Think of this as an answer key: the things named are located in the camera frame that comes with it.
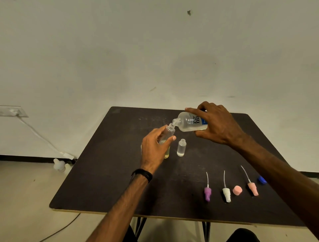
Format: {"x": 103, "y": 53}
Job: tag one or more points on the person's left hand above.
{"x": 152, "y": 154}

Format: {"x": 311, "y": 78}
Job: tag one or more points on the person's right hand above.
{"x": 221, "y": 124}

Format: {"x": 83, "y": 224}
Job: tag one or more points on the small yellow bottle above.
{"x": 167, "y": 154}

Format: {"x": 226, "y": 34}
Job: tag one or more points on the small clear bottle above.
{"x": 181, "y": 149}
{"x": 168, "y": 132}

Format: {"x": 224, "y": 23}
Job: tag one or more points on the large clear plastic bottle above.
{"x": 188, "y": 123}

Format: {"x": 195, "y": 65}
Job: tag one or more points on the pink round cap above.
{"x": 237, "y": 190}

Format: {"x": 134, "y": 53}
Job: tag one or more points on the purple spray cap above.
{"x": 207, "y": 193}

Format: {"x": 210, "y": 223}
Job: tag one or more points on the blue bottle cap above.
{"x": 261, "y": 180}

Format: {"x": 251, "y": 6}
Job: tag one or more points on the white spray cap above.
{"x": 226, "y": 194}

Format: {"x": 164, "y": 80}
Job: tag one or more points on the pink spray cap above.
{"x": 253, "y": 188}

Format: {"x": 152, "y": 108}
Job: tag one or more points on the person's left forearm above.
{"x": 122, "y": 209}

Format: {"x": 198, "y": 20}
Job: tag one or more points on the person's right forearm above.
{"x": 281, "y": 179}

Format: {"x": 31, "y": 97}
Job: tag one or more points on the person's right leg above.
{"x": 243, "y": 236}

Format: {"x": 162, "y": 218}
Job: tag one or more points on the black wristband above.
{"x": 144, "y": 173}

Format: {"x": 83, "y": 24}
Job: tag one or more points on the black table leg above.
{"x": 206, "y": 233}
{"x": 140, "y": 227}

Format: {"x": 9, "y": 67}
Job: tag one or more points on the white plastic floor object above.
{"x": 59, "y": 165}

